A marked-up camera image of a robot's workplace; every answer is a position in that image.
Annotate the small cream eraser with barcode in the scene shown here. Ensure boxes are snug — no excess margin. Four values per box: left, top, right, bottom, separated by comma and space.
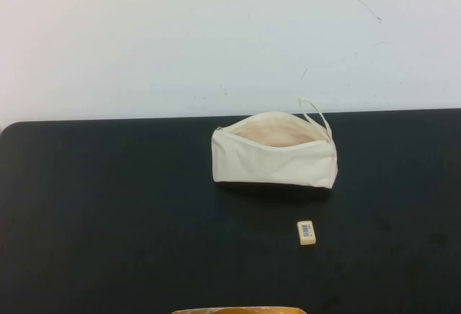
296, 220, 318, 246

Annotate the cream fabric pencil case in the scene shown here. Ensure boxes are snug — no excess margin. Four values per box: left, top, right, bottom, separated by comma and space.
210, 97, 335, 189

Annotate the orange yellow flat object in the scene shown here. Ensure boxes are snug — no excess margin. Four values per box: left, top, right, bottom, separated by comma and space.
169, 305, 305, 314

